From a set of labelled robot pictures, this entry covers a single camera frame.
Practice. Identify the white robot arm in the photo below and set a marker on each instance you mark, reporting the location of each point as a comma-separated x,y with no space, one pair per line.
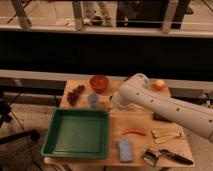
135,90

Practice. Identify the red bowl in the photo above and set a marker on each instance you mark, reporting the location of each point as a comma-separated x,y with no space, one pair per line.
99,83

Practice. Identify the blue plastic cup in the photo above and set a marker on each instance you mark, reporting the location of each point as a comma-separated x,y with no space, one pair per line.
93,100

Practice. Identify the red grape bunch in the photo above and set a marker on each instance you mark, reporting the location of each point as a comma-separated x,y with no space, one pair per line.
73,96

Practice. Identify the orange fruit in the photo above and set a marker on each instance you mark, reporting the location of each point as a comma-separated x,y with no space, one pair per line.
159,84

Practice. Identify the green plastic tray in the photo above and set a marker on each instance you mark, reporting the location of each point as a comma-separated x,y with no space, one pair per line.
77,134

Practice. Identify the small black block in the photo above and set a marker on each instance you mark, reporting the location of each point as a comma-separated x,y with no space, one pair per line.
160,118

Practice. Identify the orange carrot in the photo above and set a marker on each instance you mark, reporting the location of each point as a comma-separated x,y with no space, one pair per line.
137,131

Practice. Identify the wooden table board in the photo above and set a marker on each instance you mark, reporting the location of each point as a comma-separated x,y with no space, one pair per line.
119,122

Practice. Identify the blue sponge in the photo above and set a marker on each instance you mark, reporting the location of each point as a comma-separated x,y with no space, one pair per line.
125,150

